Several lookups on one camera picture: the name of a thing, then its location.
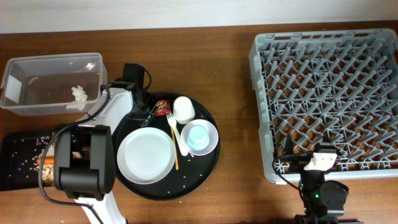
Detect red snack wrapper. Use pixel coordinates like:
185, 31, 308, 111
155, 100, 171, 116

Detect white dinner plate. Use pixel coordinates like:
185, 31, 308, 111
117, 128, 176, 185

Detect white tissue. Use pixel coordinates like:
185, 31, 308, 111
66, 85, 88, 111

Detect orange carrot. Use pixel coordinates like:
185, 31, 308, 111
36, 157, 55, 165

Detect rice and food scraps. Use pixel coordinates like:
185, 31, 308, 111
10, 137, 55, 187

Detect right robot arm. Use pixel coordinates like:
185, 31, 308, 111
283, 134, 349, 223

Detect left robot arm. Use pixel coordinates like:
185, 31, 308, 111
53, 63, 157, 223

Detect grey dishwasher rack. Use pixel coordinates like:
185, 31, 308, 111
249, 29, 397, 184

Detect wooden chopstick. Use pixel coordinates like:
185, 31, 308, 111
170, 127, 179, 170

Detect white cup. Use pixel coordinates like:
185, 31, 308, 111
172, 96, 195, 124

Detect round black serving tray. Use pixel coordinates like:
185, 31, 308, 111
113, 93, 221, 200

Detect white plastic fork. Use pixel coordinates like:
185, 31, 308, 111
166, 113, 188, 156

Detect white small bowl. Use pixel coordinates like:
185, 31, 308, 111
181, 119, 219, 156

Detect light blue cup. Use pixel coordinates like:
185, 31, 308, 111
187, 125, 210, 151

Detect clear plastic bin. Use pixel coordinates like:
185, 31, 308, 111
1, 52, 108, 116

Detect black rectangular tray bin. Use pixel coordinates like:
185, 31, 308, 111
1, 130, 53, 191

